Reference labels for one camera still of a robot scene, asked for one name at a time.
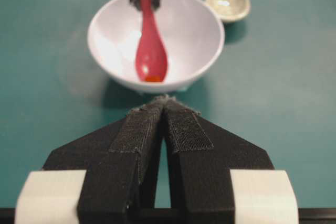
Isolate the speckled ceramic spoon rest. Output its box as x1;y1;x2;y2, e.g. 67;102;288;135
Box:
205;0;251;24

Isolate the pink plastic spoon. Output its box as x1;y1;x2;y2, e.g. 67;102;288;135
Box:
135;0;168;82

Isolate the green table mat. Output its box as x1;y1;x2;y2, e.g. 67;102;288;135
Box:
1;0;335;208

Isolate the white round bowl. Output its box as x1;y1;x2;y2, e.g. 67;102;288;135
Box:
87;0;225;93

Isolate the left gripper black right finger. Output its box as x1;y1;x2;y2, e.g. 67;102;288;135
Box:
164;99;299;223

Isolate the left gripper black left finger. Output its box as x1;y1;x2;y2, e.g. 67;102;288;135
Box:
14;96;165;223

